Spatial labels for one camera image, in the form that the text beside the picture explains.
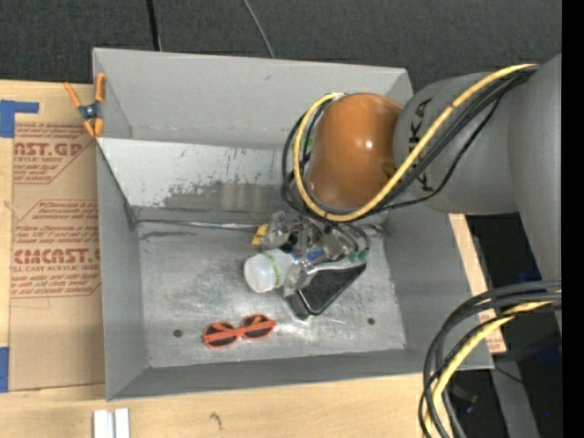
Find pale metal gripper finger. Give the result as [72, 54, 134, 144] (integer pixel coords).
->
[266, 211, 296, 248]
[282, 262, 317, 298]

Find black flat case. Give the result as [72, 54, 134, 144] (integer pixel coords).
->
[289, 262, 369, 321]

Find orange sunglasses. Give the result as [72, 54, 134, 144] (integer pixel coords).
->
[202, 313, 278, 350]

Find grey metal bin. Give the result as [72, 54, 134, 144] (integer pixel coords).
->
[90, 47, 496, 402]

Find brown cardboard board, red print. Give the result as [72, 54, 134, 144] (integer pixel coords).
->
[0, 78, 109, 394]

